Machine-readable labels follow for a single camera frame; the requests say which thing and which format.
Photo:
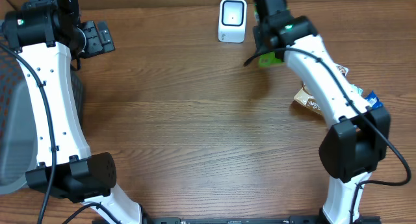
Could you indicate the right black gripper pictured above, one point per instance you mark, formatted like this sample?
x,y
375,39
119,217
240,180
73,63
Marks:
x,y
257,43

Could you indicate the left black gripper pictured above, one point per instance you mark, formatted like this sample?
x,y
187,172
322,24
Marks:
x,y
97,45

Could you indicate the beige brown snack packet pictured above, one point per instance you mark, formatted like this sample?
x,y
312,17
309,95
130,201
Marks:
x,y
306,99

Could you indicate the light teal snack packet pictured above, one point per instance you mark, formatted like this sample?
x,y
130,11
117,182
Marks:
x,y
357,89

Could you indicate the blue snack bar wrapper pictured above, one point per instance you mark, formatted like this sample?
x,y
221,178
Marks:
x,y
374,100

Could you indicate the green snack packet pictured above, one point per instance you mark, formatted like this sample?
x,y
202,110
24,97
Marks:
x,y
268,60

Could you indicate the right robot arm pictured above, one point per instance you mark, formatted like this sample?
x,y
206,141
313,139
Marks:
x,y
354,143

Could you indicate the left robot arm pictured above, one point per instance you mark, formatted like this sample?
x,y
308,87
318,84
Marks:
x,y
48,39

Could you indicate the white barcode scanner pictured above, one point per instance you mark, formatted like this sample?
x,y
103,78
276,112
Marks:
x,y
232,21

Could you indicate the grey plastic mesh basket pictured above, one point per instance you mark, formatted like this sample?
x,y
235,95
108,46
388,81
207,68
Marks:
x,y
18,136

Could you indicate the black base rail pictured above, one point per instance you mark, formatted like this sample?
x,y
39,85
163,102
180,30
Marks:
x,y
290,220

